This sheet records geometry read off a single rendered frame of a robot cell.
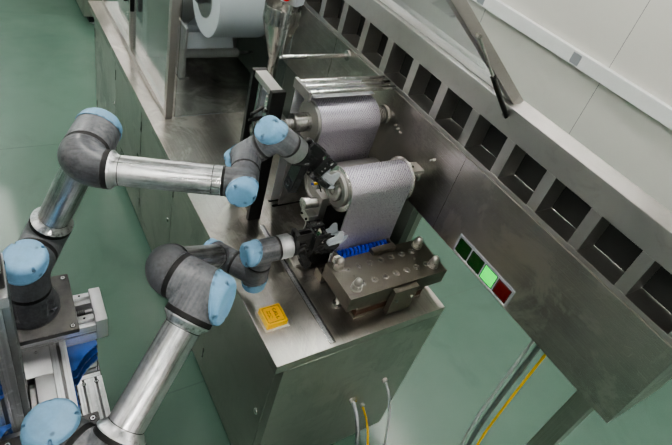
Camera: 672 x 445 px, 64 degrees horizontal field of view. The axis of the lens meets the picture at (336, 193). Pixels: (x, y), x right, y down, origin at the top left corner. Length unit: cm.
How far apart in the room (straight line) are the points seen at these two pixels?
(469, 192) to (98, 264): 202
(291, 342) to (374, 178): 56
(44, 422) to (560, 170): 133
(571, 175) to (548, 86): 292
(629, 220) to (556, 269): 25
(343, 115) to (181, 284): 81
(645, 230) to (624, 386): 40
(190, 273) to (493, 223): 88
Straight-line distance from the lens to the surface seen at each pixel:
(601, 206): 146
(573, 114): 427
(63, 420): 138
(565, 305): 158
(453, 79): 172
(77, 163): 139
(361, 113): 183
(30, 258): 168
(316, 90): 174
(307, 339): 171
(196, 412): 257
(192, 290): 127
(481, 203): 168
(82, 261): 309
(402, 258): 187
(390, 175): 173
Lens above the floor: 226
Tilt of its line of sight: 37 degrees down
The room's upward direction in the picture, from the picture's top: 18 degrees clockwise
